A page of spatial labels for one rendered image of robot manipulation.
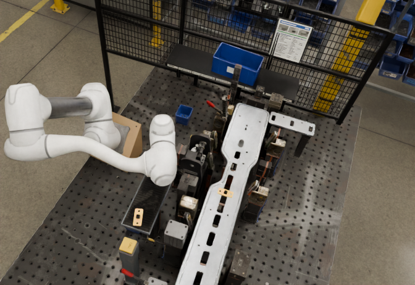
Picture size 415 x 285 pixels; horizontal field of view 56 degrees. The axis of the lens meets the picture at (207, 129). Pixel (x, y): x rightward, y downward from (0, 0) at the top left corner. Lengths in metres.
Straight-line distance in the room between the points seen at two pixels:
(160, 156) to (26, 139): 0.56
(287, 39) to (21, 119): 1.63
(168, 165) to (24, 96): 0.65
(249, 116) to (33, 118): 1.31
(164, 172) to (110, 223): 0.93
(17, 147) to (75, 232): 0.79
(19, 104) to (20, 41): 2.90
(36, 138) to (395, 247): 2.80
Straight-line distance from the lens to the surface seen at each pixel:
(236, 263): 1.97
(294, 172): 2.68
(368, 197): 3.69
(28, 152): 1.76
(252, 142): 2.36
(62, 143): 1.73
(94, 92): 2.23
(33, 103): 1.76
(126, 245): 1.83
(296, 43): 2.60
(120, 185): 2.50
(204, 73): 2.64
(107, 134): 2.25
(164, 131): 1.59
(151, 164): 1.54
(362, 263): 3.39
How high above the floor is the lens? 2.86
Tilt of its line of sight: 52 degrees down
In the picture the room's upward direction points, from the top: 10 degrees clockwise
